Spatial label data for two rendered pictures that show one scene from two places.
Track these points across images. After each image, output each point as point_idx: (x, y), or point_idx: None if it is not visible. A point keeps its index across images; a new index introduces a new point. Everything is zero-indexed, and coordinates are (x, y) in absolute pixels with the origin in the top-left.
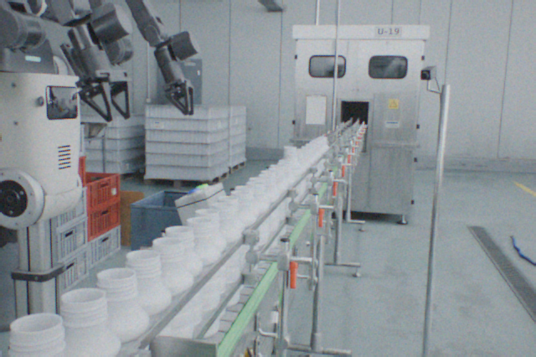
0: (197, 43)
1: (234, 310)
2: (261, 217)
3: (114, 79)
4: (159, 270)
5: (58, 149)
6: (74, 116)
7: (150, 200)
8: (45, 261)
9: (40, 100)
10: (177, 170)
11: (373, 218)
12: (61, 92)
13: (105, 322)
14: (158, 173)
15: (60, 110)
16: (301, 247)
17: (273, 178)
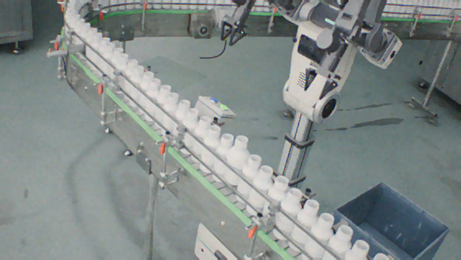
0: (328, 42)
1: (113, 90)
2: (135, 85)
3: (227, 21)
4: (90, 34)
5: (300, 72)
6: (318, 62)
7: (415, 208)
8: (291, 131)
9: (294, 38)
10: None
11: None
12: (311, 43)
13: (76, 25)
14: None
15: (308, 52)
16: (198, 193)
17: (168, 96)
